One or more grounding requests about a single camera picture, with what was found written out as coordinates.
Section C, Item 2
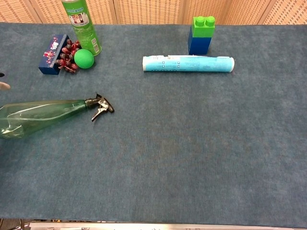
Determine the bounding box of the red grape bunch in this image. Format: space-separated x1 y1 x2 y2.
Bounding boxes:
55 39 81 73

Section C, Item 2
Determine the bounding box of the green toy brick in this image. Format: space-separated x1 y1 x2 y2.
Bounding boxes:
193 15 216 38

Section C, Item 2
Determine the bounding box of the dark blue printed box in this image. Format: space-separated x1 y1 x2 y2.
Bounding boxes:
38 34 70 75

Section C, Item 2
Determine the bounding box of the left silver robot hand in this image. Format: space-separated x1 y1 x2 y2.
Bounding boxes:
0 71 12 91

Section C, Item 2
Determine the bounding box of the wicker folding screen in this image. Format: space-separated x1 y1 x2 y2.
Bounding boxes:
0 0 307 25

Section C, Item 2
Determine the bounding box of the light blue rolled tube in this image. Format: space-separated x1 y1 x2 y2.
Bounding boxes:
142 55 236 73

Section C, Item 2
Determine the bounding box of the green cylindrical can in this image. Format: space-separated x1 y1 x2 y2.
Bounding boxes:
61 0 103 57

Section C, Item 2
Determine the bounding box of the green ball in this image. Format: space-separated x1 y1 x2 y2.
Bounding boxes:
73 49 94 70

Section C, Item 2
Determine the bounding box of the green transparent spray bottle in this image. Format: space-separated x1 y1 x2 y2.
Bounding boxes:
0 93 115 139

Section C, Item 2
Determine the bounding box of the blue felt table cloth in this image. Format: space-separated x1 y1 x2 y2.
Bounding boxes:
0 22 307 228

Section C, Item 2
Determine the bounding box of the blue toy brick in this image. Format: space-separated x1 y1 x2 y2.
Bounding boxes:
188 25 213 56

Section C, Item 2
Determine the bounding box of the aluminium table rail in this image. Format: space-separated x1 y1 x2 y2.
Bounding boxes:
28 221 307 230

